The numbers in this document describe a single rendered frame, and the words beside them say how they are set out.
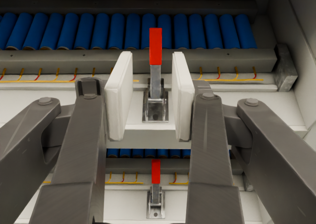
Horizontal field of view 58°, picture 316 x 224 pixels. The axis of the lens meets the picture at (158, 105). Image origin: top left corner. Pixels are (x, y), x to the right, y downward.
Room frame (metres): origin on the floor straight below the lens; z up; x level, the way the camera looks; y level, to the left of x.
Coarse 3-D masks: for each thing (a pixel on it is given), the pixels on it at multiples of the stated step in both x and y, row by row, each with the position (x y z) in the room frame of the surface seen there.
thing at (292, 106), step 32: (288, 0) 0.34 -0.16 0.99; (256, 32) 0.36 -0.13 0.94; (288, 32) 0.32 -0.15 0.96; (288, 64) 0.27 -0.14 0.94; (0, 96) 0.25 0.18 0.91; (32, 96) 0.25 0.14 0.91; (64, 96) 0.25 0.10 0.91; (224, 96) 0.25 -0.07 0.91; (256, 96) 0.25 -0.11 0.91; (288, 96) 0.25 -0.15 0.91; (128, 128) 0.21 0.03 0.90; (160, 128) 0.21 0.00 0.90
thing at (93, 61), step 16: (240, 48) 0.30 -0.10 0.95; (256, 48) 0.30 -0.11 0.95; (272, 48) 0.30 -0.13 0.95; (0, 64) 0.28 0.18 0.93; (16, 64) 0.28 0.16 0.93; (32, 64) 0.28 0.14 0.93; (48, 64) 0.28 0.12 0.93; (64, 64) 0.28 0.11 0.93; (80, 64) 0.28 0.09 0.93; (96, 64) 0.28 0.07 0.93; (112, 64) 0.28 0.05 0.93; (144, 64) 0.28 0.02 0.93; (192, 64) 0.28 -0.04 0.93; (208, 64) 0.28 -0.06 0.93; (224, 64) 0.28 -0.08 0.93; (240, 64) 0.28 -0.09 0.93; (256, 64) 0.28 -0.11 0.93; (272, 64) 0.28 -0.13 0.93; (16, 80) 0.27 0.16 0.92; (32, 80) 0.27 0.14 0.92; (48, 80) 0.27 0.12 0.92; (64, 80) 0.27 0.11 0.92; (208, 80) 0.27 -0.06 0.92; (224, 80) 0.27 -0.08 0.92; (240, 80) 0.27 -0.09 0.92
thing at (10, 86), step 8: (0, 88) 0.26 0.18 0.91; (8, 88) 0.26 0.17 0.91; (16, 88) 0.26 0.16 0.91; (24, 88) 0.26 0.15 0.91; (32, 88) 0.26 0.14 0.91; (40, 88) 0.26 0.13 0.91; (48, 88) 0.26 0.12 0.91; (56, 88) 0.26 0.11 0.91; (64, 88) 0.26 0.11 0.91; (72, 88) 0.26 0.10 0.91; (136, 88) 0.26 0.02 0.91; (144, 88) 0.26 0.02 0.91; (168, 88) 0.26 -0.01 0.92; (216, 88) 0.26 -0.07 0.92; (224, 88) 0.26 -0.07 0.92; (232, 88) 0.26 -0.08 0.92; (240, 88) 0.26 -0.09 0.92; (248, 88) 0.26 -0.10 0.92; (256, 88) 0.26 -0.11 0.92; (264, 88) 0.26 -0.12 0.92; (272, 88) 0.26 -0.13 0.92
